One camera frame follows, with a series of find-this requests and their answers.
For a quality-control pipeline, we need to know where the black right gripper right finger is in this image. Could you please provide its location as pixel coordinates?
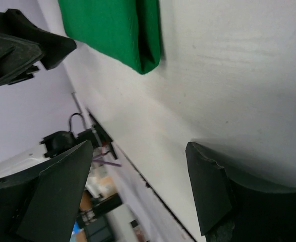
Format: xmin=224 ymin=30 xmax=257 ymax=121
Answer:
xmin=186 ymin=142 xmax=296 ymax=241

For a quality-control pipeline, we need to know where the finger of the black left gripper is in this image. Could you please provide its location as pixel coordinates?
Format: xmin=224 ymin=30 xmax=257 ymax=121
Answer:
xmin=0 ymin=33 xmax=43 ymax=86
xmin=5 ymin=9 xmax=77 ymax=70

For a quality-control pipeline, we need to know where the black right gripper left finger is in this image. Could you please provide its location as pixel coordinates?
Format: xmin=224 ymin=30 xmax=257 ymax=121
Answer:
xmin=0 ymin=141 xmax=93 ymax=241

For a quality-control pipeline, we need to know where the green t shirt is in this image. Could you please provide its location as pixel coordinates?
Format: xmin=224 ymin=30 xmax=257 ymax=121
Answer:
xmin=58 ymin=0 xmax=161 ymax=75

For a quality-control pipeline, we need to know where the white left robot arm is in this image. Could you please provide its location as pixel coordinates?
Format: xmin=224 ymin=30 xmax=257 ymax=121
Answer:
xmin=0 ymin=9 xmax=77 ymax=178

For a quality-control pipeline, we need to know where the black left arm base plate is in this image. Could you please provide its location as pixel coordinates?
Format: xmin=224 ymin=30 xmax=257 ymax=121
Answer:
xmin=69 ymin=109 xmax=118 ymax=160

